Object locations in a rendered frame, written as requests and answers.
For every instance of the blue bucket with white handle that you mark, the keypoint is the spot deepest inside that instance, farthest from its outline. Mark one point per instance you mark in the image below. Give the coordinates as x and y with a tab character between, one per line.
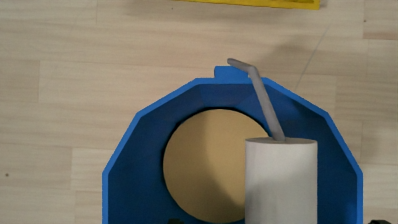
232	149

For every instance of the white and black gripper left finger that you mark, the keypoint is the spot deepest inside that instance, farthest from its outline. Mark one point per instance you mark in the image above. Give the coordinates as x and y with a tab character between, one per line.
174	221

